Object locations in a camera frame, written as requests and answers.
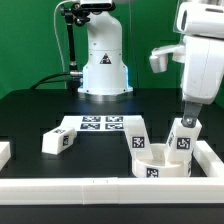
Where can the white front rail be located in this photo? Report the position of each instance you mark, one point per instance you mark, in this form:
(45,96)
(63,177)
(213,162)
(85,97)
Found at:
(83,191)

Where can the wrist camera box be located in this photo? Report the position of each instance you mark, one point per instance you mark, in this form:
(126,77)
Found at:
(159,57)

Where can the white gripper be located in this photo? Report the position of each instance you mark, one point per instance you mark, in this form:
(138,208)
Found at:
(202,75)

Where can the white round stool seat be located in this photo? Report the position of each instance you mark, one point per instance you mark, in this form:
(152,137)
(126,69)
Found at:
(159,167)

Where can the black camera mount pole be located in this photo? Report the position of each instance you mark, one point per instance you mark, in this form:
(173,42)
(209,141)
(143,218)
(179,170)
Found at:
(73,15)

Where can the white rail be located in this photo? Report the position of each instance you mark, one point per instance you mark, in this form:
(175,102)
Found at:
(83,191)
(208,160)

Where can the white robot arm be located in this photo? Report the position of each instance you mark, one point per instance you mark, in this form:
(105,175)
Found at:
(103,73)

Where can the white marker sheet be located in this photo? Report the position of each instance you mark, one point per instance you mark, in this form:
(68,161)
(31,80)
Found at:
(99,122)

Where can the white block at left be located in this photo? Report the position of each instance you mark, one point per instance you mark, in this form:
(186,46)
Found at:
(5,153)

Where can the white right rail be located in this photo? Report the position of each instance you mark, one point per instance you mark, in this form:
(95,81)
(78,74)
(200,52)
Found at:
(208,160)

